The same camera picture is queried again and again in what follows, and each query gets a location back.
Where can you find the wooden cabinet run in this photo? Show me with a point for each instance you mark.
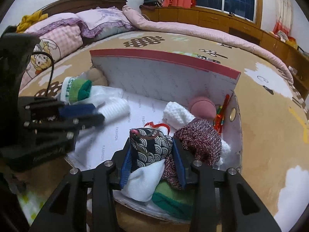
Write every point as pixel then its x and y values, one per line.
pixel 238 27

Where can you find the dark wooden headboard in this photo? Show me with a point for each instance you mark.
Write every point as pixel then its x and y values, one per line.
pixel 76 6

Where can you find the pink rolled quilt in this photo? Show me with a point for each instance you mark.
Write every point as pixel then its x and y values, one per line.
pixel 218 36

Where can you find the pink soft ball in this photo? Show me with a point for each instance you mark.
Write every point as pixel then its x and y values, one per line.
pixel 202 107

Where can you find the red cardboard shoe box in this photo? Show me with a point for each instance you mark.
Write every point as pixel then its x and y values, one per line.
pixel 150 80

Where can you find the black patterned triangle pouch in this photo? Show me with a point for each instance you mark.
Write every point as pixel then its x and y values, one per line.
pixel 148 146

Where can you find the white sock with maroon band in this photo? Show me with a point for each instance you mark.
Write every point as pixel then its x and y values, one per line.
pixel 177 117

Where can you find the tan soft ball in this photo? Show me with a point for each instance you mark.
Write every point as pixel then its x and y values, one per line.
pixel 96 76

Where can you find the pink checked cartoon pillow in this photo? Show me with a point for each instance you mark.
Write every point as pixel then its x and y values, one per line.
pixel 58 43

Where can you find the white green sock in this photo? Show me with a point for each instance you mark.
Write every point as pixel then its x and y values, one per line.
pixel 177 203
pixel 75 89

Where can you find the pile of clothes on cabinet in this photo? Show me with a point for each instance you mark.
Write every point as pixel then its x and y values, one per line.
pixel 155 3

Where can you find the yellow plush toy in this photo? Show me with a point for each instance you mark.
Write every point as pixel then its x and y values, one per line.
pixel 29 20

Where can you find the white towel sock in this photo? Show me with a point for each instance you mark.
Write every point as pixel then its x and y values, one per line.
pixel 109 102

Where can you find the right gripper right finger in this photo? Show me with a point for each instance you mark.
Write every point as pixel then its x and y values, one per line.
pixel 220 196

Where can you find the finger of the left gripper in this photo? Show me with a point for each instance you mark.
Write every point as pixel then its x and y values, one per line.
pixel 77 123
pixel 73 111

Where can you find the maroon knitted sock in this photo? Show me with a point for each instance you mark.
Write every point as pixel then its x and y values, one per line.
pixel 202 140

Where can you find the right floral curtain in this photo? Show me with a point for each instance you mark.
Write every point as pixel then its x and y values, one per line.
pixel 284 16

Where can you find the red tassel ornament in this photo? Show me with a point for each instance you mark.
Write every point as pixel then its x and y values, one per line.
pixel 219 119

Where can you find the purple frilled pillow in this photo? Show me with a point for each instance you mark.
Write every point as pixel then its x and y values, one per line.
pixel 91 22

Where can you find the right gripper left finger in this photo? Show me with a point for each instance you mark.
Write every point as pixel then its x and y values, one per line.
pixel 65 209

